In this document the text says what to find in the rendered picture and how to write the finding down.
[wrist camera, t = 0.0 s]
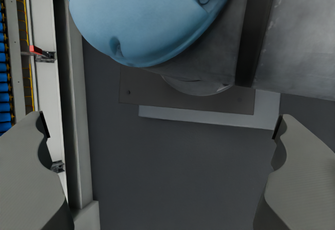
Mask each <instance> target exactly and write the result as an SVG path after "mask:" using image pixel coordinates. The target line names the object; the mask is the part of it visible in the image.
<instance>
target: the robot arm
mask: <svg viewBox="0 0 335 230"><path fill-rule="evenodd" d="M68 1H69V10H70V13H71V16H72V18H73V20H74V23H75V25H76V26H77V28H78V30H79V31H80V33H81V34H82V35H83V37H84V38H85V39H86V40H87V41H88V42H89V43H90V44H91V45H92V46H93V47H94V48H96V49H97V50H99V51H100V52H102V53H104V54H106V55H108V56H110V57H111V58H112V59H114V60H115V61H117V62H118V63H121V64H123V65H126V66H130V67H138V68H141V69H144V70H147V71H151V72H154V73H157V74H160V75H161V76H162V78H163V79H164V80H165V81H166V82H167V83H168V84H169V85H170V86H171V87H173V88H174V89H176V90H178V91H180V92H182V93H185V94H189V95H196V96H207V95H213V94H217V93H220V92H222V91H224V90H226V89H228V88H230V87H231V86H233V85H236V86H242V87H249V88H253V89H260V90H266V91H273V92H279V93H286V94H292V95H299V96H305V97H311V98H317V99H324V100H330V101H335V0H68ZM48 138H50V134H49V131H48V128H47V124H46V121H45V118H44V115H43V112H42V111H33V112H30V113H29V114H27V115H26V116H25V117H24V118H22V119H21V120H20V121H19V122H17V123H16V124H15V125H14V126H12V127H11V128H10V129H9V130H8V131H6V132H5V133H4V134H3V135H1V136H0V230H74V229H75V225H74V221H73V218H72V215H71V212H70V209H69V205H68V202H67V199H66V196H65V193H64V190H63V187H62V183H61V180H60V177H59V175H58V174H57V173H56V172H53V171H51V170H50V168H51V166H52V164H53V162H52V159H51V156H50V152H49V149H48V146H47V143H46V142H47V139H48ZM272 139H273V140H274V141H275V143H276V145H277V147H276V150H275V152H274V155H273V158H272V160H271V166H272V168H273V170H274V172H271V173H270V174H269V176H268V179H267V182H266V184H265V187H264V189H263V192H262V195H261V197H260V200H259V202H258V205H257V209H256V213H255V217H254V221H253V229H254V230H335V153H334V152H333V151H332V150H331V149H330V148H329V147H328V146H327V145H326V144H325V143H324V142H323V141H321V140H320V139H319V138H318V137H317V136H315V135H314V134H313V133H312V132H311V131H310V130H308V129H307V128H306V127H305V126H304V125H302V124H301V123H300V122H299V121H298V120H296V119H295V118H294V117H293V116H291V115H289V114H279V116H278V119H277V122H276V125H275V129H274V132H273V136H272Z"/></svg>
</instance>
